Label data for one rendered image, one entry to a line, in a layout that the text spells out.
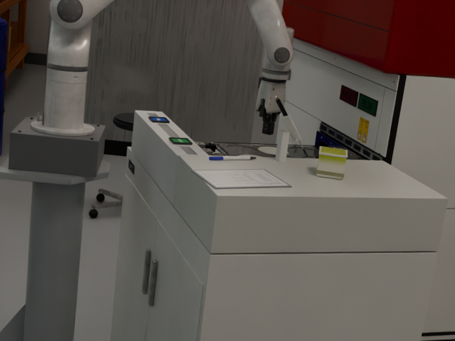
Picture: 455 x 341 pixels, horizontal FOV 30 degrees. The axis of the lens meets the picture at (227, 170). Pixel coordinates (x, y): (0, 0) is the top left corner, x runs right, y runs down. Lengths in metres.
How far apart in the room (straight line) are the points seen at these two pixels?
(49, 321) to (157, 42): 3.24
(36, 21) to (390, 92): 6.97
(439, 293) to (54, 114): 1.32
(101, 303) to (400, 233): 1.76
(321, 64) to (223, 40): 2.80
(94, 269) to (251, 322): 1.93
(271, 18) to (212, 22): 3.17
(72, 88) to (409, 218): 1.04
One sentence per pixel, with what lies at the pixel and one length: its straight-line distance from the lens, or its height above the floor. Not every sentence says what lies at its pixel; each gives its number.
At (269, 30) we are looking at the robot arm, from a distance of 2.50.
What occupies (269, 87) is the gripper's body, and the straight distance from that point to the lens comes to 2.59.
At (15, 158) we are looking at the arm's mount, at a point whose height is 0.85.
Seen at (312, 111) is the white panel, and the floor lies 0.99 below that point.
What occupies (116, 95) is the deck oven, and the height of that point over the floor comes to 0.42.
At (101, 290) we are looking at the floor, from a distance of 3.77.
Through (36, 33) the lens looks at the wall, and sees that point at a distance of 9.21.
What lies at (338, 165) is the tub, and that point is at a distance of 2.23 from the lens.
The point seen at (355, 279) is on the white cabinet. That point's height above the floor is 0.74.
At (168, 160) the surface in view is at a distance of 2.37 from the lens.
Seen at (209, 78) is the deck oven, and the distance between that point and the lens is 5.72.
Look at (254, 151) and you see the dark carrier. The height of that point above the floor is 0.90.
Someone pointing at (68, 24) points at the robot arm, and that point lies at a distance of 2.47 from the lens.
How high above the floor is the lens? 1.55
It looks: 15 degrees down
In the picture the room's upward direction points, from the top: 7 degrees clockwise
